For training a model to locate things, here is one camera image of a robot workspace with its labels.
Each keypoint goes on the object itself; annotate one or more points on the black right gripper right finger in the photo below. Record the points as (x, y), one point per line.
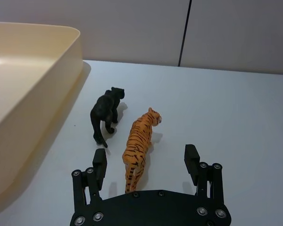
(191, 164)

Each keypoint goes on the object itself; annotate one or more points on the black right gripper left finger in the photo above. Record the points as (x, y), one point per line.
(99, 169)

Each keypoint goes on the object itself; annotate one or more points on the orange striped tiger toy figure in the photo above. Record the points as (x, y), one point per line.
(139, 141)

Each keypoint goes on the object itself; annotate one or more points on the cream plastic bin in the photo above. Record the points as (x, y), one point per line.
(26, 89)

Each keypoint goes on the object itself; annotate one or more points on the black panther toy figure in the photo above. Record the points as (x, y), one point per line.
(103, 108)

